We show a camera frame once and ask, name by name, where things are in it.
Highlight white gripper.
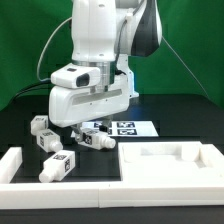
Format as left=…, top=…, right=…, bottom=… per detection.
left=49, top=65, right=129, bottom=142

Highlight white square table top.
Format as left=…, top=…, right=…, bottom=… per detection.
left=118, top=142, right=224, bottom=184

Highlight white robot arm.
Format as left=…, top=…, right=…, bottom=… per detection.
left=49, top=0, right=162, bottom=142

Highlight white tag sheet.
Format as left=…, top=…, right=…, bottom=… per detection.
left=81, top=121, right=159, bottom=137

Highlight white front fence bar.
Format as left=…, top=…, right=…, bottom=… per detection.
left=0, top=182, right=224, bottom=210

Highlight white fence bar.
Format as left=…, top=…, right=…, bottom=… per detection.
left=0, top=182, right=224, bottom=210
left=0, top=147, right=22, bottom=184

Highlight white left fence bar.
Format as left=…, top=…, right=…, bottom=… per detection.
left=0, top=147, right=22, bottom=184

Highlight black cables on table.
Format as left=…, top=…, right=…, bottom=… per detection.
left=11, top=82, right=53, bottom=102

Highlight white cable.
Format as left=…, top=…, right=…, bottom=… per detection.
left=36, top=16, right=74, bottom=84

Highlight thin grey cable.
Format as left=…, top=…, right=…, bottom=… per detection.
left=161, top=35, right=214, bottom=101

